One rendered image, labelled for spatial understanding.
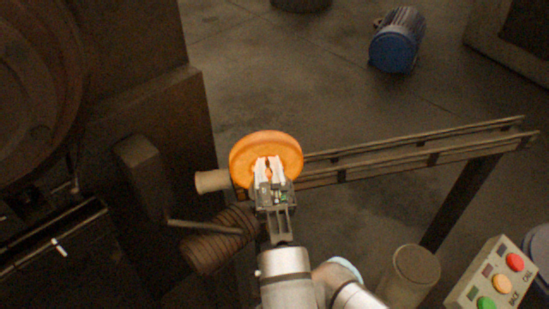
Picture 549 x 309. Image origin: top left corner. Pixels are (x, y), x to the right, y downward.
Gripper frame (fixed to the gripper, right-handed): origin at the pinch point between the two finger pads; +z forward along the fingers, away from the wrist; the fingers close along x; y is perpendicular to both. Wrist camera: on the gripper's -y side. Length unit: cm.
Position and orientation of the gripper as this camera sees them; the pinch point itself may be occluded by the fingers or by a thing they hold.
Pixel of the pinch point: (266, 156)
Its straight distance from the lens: 73.7
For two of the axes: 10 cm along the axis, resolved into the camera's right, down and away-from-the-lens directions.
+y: 0.3, -4.5, -8.9
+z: -1.4, -8.8, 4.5
